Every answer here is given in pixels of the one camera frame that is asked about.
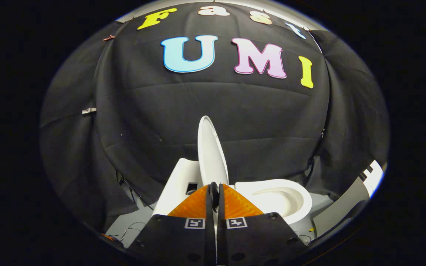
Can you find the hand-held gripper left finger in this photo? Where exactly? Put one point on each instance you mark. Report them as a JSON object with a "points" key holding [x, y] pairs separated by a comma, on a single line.
{"points": [[210, 236]]}

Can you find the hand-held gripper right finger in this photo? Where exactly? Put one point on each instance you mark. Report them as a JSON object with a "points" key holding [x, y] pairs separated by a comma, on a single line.
{"points": [[221, 236]]}

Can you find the white toilet lid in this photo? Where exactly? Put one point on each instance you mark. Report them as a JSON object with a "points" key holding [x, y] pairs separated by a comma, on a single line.
{"points": [[211, 155]]}

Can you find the white grey panel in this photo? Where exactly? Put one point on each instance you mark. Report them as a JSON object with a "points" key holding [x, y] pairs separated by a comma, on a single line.
{"points": [[342, 207]]}

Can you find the black backdrop cloth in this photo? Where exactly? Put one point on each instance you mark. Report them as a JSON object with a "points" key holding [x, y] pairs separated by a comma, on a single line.
{"points": [[198, 111]]}

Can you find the small silver clip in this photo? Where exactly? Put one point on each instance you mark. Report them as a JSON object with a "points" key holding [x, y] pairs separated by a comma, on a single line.
{"points": [[89, 110]]}

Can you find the small red clip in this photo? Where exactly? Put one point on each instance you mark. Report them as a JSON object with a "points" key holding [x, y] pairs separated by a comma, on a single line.
{"points": [[108, 37]]}

